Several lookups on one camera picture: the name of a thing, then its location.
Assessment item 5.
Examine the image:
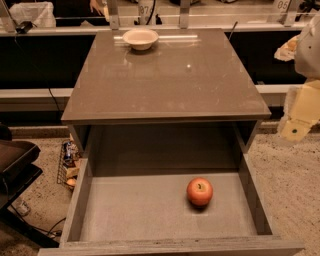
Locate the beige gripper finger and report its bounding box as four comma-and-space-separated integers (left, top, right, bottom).
274, 36, 298, 62
278, 80, 320, 142

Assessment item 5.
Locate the red apple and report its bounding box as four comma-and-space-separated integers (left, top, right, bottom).
186, 177, 213, 207

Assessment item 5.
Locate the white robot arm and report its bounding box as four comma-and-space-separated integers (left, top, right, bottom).
274, 14, 320, 142

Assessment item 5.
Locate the grey cabinet with counter top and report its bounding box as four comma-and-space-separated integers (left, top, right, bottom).
62, 29, 270, 177

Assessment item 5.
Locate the open grey top drawer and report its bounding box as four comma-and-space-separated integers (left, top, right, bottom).
38, 155, 303, 256

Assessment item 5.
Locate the white bowl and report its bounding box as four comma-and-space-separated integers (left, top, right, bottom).
122, 29, 159, 51

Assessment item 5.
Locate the white cloth bag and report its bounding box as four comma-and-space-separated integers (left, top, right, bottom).
9, 2, 56, 28

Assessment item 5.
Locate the black power adapter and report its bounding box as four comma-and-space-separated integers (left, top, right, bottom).
16, 21, 33, 34

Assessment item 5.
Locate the dark chair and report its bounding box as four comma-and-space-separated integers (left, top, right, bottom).
0, 124, 59, 248

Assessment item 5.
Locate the wire basket with items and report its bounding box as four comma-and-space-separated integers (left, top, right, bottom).
57, 139, 80, 191

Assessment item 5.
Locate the black floor cable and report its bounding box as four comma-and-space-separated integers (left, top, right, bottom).
9, 203, 67, 238

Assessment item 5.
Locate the metal railing frame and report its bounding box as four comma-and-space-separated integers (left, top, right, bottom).
0, 0, 320, 37

